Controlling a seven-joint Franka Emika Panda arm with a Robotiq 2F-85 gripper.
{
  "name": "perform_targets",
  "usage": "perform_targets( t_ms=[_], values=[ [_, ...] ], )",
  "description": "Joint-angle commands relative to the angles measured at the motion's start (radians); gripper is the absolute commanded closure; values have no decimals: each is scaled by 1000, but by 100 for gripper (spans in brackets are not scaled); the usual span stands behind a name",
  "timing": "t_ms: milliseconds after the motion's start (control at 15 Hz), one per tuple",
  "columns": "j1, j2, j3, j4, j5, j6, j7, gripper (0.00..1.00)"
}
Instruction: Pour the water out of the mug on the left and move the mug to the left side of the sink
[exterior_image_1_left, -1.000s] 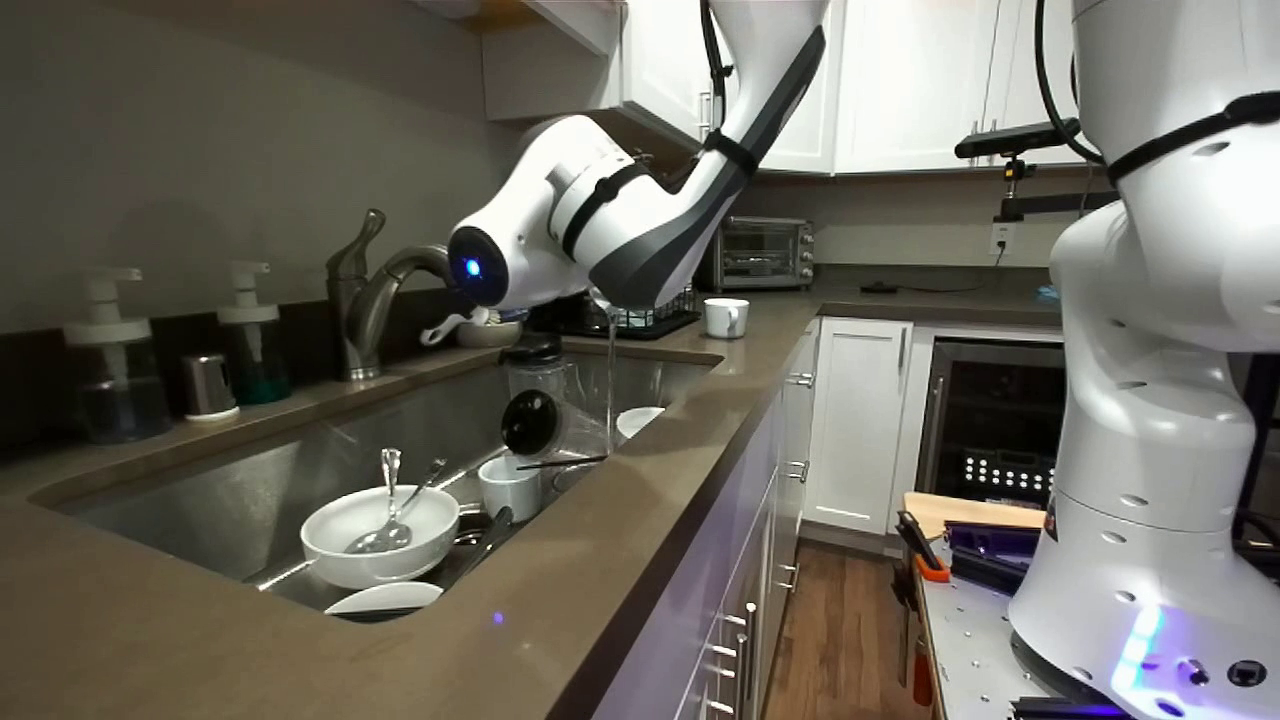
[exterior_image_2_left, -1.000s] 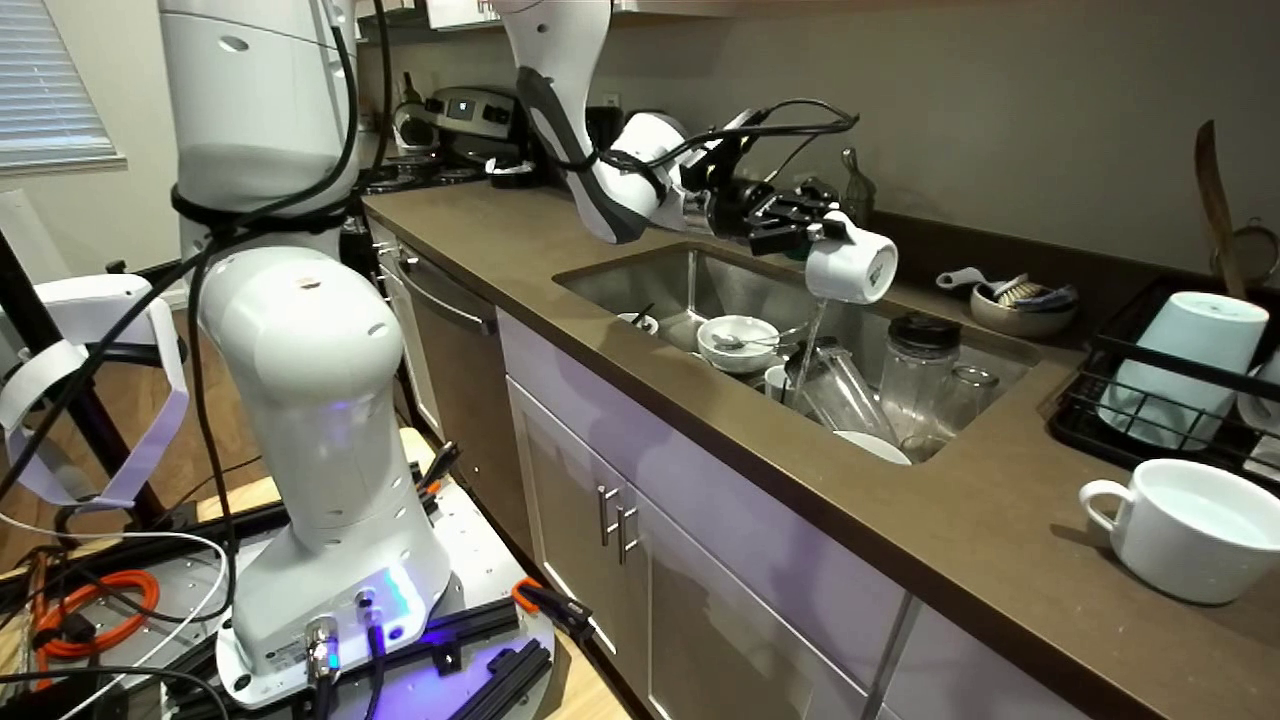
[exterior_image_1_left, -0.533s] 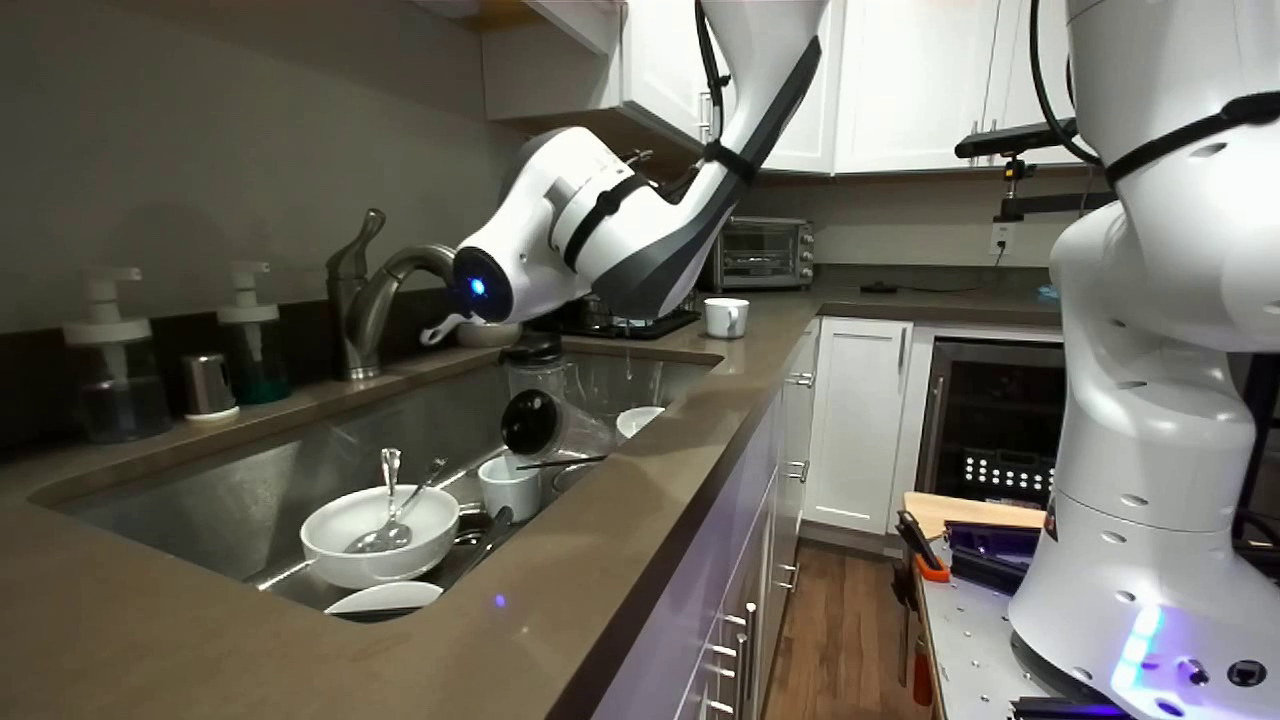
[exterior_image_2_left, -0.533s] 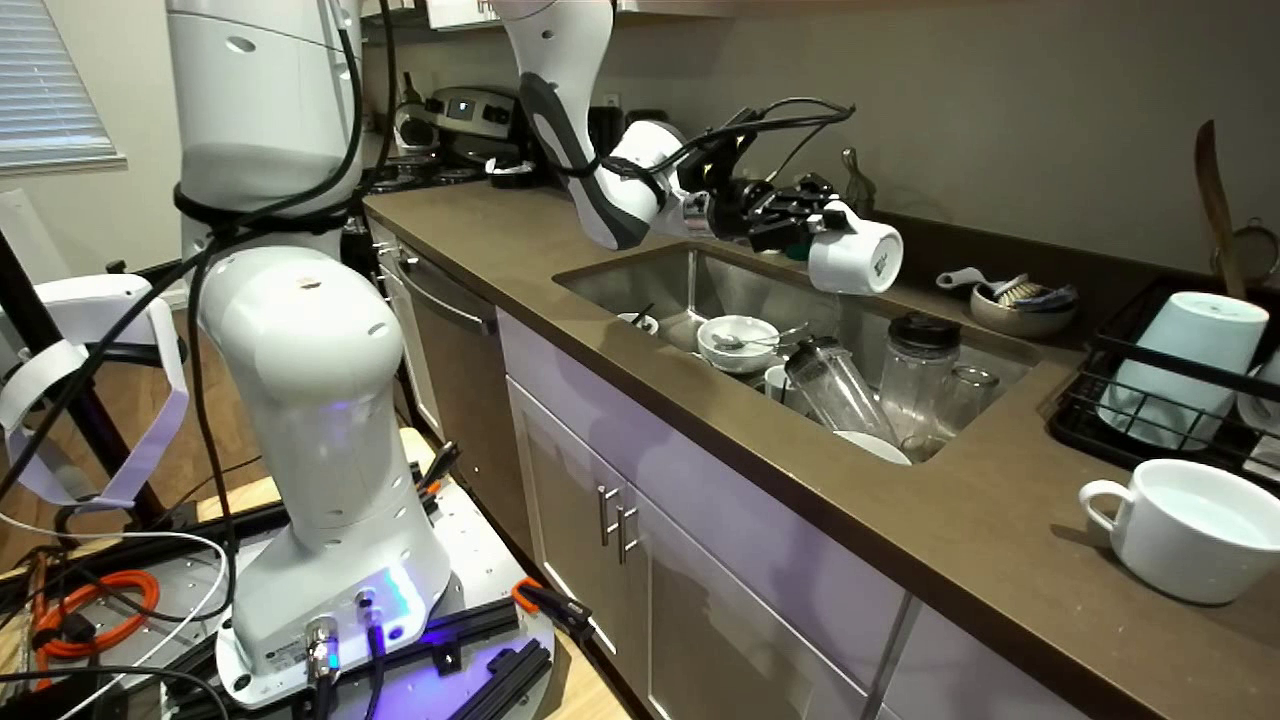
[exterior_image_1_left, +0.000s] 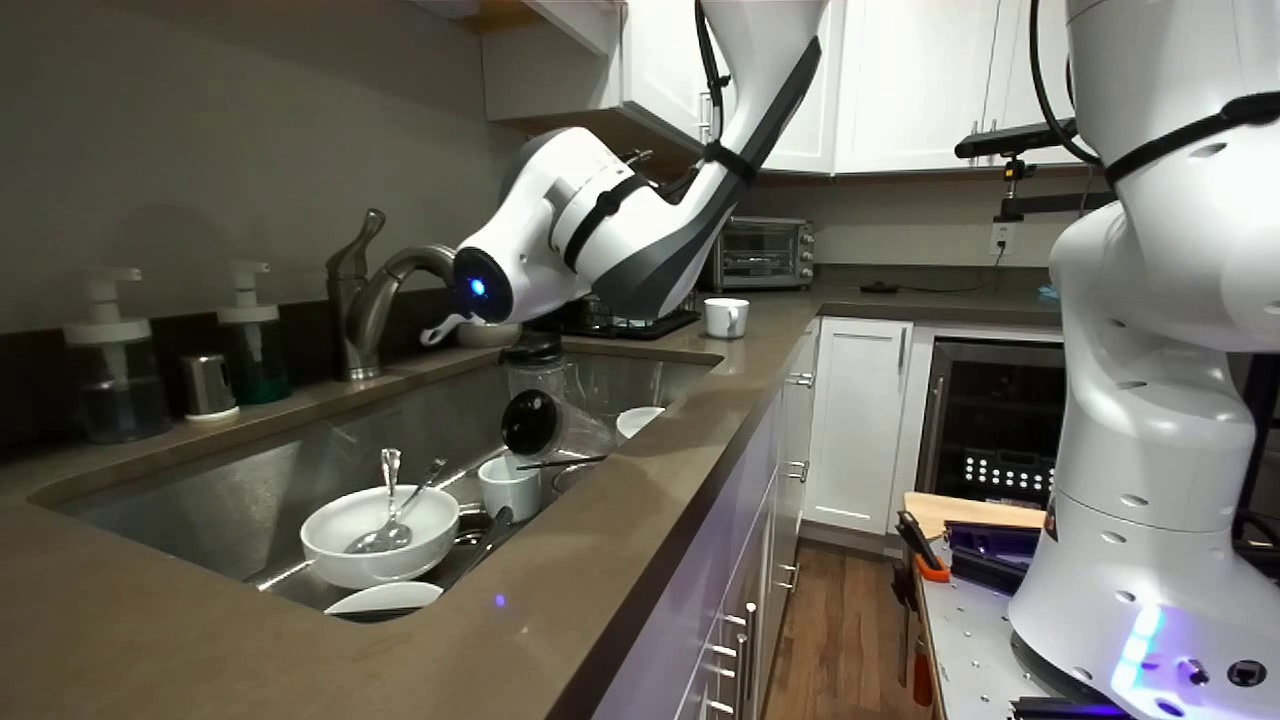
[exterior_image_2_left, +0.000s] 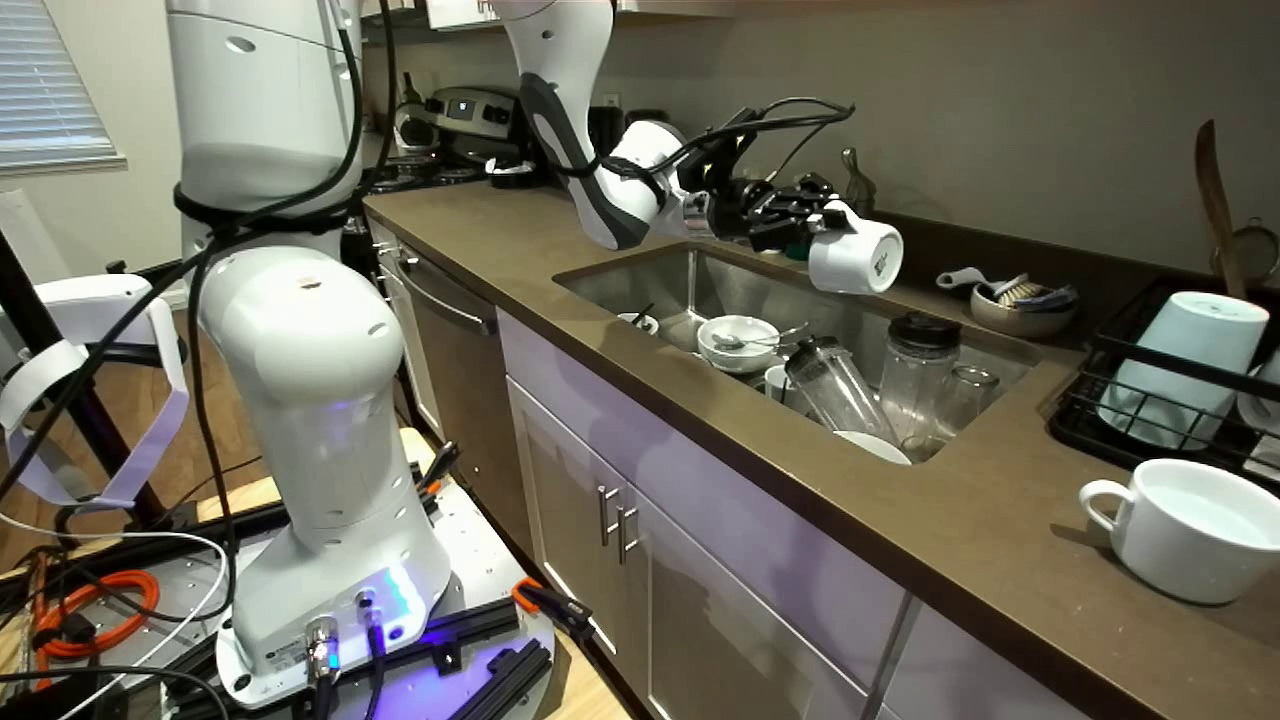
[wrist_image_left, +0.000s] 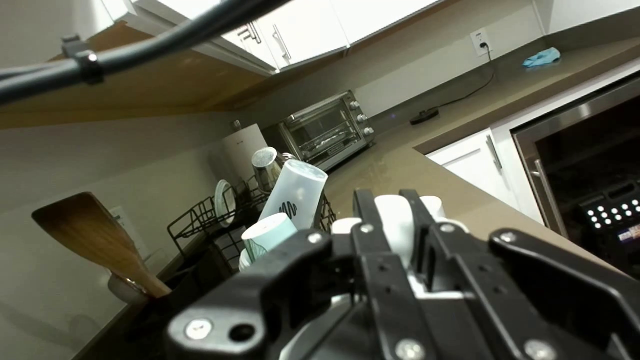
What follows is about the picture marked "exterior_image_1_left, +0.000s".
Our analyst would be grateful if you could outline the white ceramic mug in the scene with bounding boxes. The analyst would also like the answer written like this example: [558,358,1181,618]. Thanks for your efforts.
[702,293,756,346]

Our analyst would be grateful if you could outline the stainless steel sink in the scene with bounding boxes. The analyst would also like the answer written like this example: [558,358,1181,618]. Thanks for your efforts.
[33,337,732,629]

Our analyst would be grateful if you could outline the white round plate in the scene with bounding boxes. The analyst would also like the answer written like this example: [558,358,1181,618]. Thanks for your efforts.
[611,406,670,444]

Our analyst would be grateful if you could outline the thin dark utensil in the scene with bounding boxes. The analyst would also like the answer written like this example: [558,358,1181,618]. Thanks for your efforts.
[532,450,611,475]

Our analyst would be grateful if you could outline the small grey utensil dish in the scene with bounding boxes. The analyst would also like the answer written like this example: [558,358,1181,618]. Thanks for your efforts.
[456,320,527,358]

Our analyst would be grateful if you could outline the silver toaster oven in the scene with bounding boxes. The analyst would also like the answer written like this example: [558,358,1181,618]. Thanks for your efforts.
[709,212,819,295]

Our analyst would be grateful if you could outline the small white cup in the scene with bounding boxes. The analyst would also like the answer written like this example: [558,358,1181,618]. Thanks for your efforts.
[474,452,549,530]

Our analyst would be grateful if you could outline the white plastic utensil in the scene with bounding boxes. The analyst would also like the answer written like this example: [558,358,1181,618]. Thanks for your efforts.
[417,312,474,353]

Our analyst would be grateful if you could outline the lavender base cabinet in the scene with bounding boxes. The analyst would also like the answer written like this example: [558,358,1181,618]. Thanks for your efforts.
[585,312,819,720]

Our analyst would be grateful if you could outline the white cabinet door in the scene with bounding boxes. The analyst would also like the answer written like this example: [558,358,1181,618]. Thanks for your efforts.
[800,312,922,537]

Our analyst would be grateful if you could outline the metal fork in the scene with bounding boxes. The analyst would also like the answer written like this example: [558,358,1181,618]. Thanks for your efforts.
[394,457,456,539]

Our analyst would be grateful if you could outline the metal spoon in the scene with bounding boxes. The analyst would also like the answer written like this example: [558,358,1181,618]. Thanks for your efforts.
[349,444,410,558]

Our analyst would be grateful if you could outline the brushed metal kitchen faucet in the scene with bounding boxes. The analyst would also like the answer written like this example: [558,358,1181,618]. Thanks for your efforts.
[326,203,465,388]

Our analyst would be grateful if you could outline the white ceramic bowl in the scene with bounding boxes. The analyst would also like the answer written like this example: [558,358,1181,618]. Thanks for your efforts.
[297,482,465,597]

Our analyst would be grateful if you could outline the small white saucer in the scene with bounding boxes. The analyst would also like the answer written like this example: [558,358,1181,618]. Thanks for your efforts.
[316,576,454,624]

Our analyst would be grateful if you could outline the black oven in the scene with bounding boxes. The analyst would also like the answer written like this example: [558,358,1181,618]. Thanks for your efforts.
[915,332,1079,511]

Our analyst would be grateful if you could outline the wooden board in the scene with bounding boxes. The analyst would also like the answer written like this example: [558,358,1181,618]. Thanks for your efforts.
[901,488,1053,539]

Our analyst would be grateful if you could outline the white upper cabinets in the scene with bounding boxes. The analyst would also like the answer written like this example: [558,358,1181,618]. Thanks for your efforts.
[475,0,1086,181]

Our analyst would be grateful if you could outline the small pump soap dispenser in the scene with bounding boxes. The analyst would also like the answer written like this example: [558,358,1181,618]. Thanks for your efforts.
[211,261,292,409]

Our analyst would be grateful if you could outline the dark box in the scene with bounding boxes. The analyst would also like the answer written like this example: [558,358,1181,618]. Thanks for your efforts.
[939,520,1053,592]

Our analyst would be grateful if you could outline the small metal cup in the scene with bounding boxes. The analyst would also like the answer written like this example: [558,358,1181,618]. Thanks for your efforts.
[176,353,246,430]

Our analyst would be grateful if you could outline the white speckled robot table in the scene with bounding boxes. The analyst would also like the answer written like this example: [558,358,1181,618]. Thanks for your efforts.
[915,574,1114,720]

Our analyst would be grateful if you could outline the large pump soap dispenser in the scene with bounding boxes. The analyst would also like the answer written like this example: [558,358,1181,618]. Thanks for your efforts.
[62,265,172,450]

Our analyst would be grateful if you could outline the orange handled tool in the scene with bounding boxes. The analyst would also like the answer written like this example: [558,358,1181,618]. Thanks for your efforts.
[893,511,960,590]

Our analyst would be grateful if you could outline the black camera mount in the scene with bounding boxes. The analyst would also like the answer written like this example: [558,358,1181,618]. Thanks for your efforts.
[951,119,1079,230]

